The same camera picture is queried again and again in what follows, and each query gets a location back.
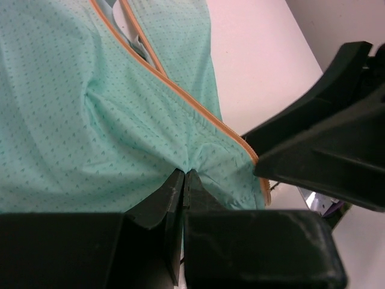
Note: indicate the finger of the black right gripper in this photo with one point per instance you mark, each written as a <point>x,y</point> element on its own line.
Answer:
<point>341,157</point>
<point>330,94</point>

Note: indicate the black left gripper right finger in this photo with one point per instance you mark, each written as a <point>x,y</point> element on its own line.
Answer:
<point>255,248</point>

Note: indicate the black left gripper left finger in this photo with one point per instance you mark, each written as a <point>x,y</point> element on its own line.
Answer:
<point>139,248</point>

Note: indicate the orange and teal zip jacket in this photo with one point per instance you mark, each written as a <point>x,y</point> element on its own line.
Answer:
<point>95,120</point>

